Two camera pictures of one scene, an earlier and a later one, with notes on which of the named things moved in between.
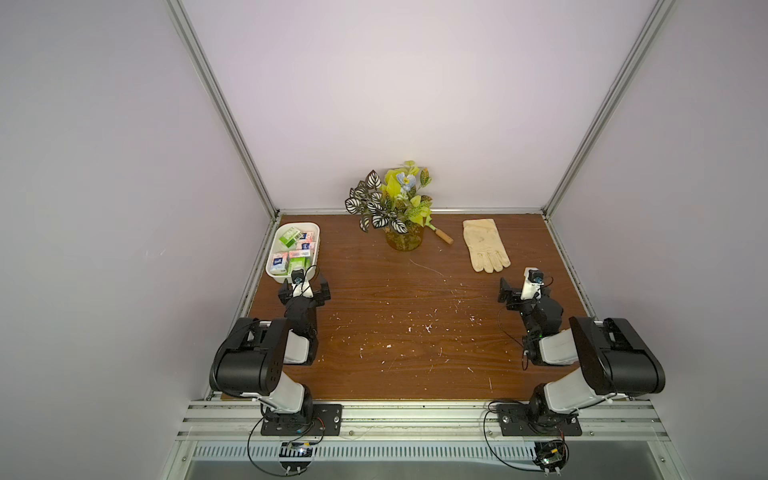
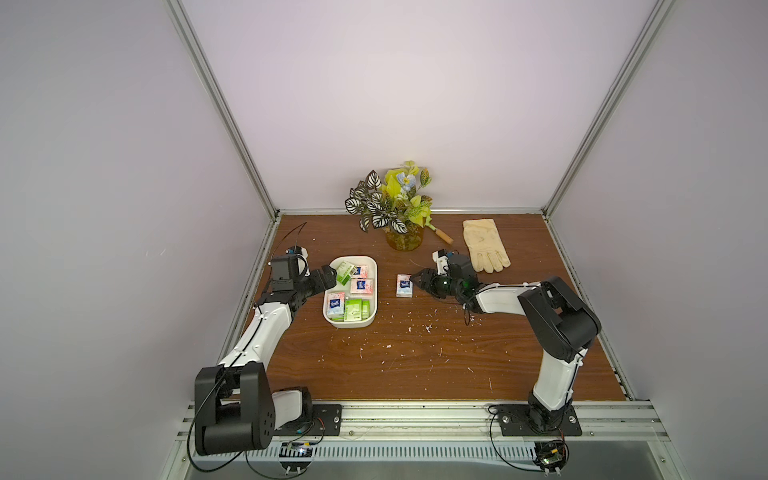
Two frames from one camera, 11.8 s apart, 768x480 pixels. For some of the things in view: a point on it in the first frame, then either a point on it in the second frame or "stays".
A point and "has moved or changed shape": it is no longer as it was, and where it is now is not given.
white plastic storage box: [275, 243] -> [353, 300]
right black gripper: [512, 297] -> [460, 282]
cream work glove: [486, 247] stays
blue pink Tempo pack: [279, 263] has moved or changed shape
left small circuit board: [296, 449] stays
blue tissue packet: [307, 248] has moved or changed shape
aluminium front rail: [425, 423] stays
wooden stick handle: [444, 236] stays
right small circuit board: [550, 456] stays
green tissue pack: [290, 237] -> [344, 272]
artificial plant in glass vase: [394, 204] stays
